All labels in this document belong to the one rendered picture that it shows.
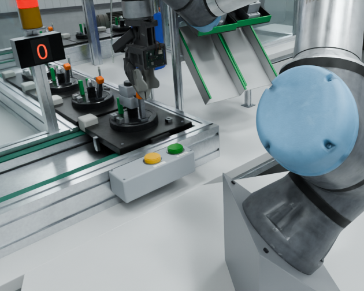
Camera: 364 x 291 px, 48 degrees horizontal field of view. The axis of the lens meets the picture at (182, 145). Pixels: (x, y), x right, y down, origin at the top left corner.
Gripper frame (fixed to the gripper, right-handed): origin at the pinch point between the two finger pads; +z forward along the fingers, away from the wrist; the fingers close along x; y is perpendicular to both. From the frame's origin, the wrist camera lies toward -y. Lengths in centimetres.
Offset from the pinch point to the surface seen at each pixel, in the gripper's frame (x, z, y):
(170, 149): -3.1, 10.0, 15.0
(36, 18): -18.5, -21.2, -16.2
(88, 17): 42, -5, -114
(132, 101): -1.6, 2.6, -3.6
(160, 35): 63, 5, -80
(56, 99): -9.6, 8.5, -39.9
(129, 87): -1.2, -1.2, -4.9
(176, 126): 6.6, 10.2, 4.8
